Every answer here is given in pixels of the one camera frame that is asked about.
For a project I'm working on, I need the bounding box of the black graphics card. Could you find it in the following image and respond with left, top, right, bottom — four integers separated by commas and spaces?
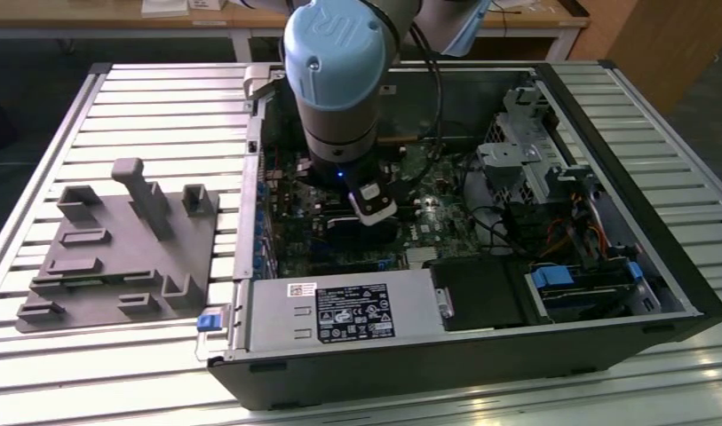
323, 215, 403, 249

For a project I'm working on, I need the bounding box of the green motherboard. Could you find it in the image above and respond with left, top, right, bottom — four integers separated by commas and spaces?
259, 141, 517, 279

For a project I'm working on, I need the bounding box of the silver chipset heatsink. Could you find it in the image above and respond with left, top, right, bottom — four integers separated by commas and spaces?
406, 248, 446, 264

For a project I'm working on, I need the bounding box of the grey metal drive cage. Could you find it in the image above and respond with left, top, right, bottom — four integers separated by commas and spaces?
477, 86, 605, 209

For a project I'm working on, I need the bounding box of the grey power supply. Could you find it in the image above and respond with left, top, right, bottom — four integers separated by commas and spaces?
242, 270, 449, 356

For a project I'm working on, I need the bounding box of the black plastic shroud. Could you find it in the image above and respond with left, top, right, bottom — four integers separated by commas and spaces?
425, 256, 552, 332

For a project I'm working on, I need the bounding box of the grey parts rack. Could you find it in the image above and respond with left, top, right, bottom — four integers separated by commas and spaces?
16, 157, 224, 335

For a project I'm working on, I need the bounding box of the pale blue teach pendant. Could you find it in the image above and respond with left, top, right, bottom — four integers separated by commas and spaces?
423, 0, 494, 58

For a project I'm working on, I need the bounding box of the wooden desk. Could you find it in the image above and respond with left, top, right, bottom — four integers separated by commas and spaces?
0, 0, 593, 63

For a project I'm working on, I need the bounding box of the blue disk carrier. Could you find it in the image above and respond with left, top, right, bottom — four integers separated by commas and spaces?
529, 264, 577, 293

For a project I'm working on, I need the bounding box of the black PC case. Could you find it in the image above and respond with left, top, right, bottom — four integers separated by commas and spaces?
205, 61, 722, 412

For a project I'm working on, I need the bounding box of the wooden cabinet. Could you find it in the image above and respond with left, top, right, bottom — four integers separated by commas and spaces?
568, 0, 722, 116

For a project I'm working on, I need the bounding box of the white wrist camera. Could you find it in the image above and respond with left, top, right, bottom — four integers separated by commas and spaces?
347, 179, 399, 228

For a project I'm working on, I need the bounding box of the orange wire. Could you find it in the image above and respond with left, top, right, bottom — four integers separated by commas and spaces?
546, 223, 613, 255

